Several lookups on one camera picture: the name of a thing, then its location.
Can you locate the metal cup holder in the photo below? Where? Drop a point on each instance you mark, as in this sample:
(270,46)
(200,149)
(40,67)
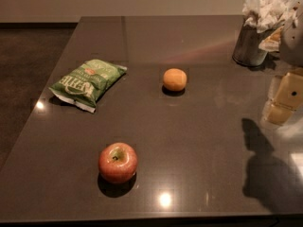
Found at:
(246,51)

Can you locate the green jalapeno chip bag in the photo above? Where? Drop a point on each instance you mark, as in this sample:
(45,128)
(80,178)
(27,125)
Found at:
(85,85)

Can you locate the red apple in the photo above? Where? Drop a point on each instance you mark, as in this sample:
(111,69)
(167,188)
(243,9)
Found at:
(117,163)

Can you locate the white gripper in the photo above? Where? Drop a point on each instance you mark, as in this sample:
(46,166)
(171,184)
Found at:
(292,43)

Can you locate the orange fruit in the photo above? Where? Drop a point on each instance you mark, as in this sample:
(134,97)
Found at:
(175,80)

